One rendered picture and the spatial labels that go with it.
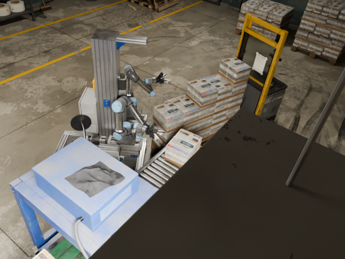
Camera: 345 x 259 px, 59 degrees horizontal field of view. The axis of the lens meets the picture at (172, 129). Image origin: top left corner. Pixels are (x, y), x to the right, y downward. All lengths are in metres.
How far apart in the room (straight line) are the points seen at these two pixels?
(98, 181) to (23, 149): 3.11
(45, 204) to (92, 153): 0.47
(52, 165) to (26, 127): 3.23
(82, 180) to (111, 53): 1.62
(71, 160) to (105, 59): 1.43
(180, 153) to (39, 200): 1.64
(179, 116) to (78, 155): 2.16
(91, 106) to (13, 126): 2.14
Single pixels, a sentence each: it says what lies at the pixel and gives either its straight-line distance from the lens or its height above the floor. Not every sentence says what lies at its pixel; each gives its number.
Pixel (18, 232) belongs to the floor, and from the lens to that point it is 4.23.
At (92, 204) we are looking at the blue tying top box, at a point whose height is 1.75.
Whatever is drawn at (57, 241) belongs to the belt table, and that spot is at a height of 0.80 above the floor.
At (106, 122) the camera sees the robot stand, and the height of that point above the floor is 0.93.
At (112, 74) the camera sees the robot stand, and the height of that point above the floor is 1.63.
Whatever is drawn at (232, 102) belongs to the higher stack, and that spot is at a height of 0.73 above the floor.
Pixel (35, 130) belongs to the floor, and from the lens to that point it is 5.43.
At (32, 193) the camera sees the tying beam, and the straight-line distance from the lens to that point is 2.48.
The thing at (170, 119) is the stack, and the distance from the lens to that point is 4.17.
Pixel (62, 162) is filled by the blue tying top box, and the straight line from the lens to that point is 2.35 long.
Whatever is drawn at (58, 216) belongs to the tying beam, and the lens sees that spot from 2.31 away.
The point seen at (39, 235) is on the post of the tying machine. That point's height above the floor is 0.84.
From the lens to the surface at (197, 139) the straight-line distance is 3.62.
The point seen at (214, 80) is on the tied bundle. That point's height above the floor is 1.06.
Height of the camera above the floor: 3.42
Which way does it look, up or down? 40 degrees down
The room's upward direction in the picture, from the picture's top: 7 degrees clockwise
